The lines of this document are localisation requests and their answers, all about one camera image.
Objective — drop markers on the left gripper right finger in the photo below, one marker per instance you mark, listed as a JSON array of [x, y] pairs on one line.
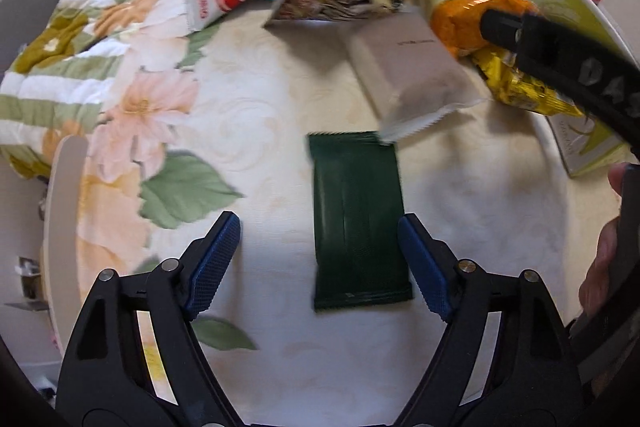
[[531, 380]]

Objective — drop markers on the green cardboard box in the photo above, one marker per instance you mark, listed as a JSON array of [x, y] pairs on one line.
[[584, 142]]

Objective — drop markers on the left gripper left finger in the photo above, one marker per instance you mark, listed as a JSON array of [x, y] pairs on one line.
[[105, 380]]

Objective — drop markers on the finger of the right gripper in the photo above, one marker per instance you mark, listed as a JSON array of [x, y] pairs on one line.
[[501, 29]]

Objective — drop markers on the person's right hand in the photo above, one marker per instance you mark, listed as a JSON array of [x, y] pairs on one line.
[[594, 289]]

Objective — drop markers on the beige snack packet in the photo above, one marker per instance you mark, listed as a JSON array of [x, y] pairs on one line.
[[410, 78]]

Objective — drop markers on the orange cream cake packet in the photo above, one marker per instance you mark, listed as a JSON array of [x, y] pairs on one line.
[[457, 22]]

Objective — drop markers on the gold foil snack packet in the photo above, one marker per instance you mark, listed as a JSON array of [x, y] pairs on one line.
[[509, 85]]

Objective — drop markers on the dark green packet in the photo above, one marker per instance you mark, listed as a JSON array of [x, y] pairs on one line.
[[357, 205]]

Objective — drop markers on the floral striped green quilt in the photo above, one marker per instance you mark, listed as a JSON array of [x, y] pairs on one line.
[[60, 81]]

